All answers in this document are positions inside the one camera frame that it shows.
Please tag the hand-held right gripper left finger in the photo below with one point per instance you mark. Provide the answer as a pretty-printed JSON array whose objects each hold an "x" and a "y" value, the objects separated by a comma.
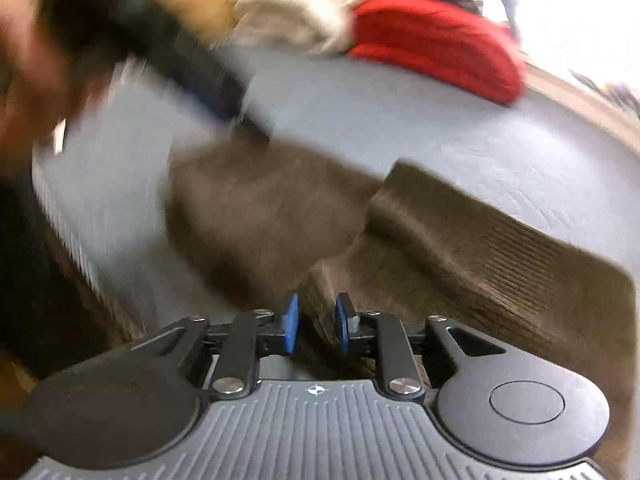
[{"x": 290, "y": 324}]

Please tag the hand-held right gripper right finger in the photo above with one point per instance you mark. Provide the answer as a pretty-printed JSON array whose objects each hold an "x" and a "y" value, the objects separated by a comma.
[{"x": 343, "y": 326}]

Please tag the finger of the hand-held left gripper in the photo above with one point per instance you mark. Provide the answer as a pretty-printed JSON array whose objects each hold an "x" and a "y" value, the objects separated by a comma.
[{"x": 252, "y": 120}]

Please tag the person's left forearm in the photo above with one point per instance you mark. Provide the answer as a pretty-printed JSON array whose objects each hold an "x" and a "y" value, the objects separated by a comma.
[{"x": 27, "y": 80}]

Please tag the cream folded blanket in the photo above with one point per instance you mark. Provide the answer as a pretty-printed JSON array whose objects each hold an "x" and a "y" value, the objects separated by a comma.
[{"x": 300, "y": 5}]

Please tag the red folded quilt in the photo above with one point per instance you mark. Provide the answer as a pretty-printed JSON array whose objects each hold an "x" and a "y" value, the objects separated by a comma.
[{"x": 440, "y": 40}]

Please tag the person's dark clothing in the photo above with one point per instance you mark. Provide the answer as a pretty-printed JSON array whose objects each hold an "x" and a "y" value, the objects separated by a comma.
[{"x": 30, "y": 270}]

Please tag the light wooden bed frame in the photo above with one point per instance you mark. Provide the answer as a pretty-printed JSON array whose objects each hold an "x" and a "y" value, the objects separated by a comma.
[{"x": 575, "y": 97}]

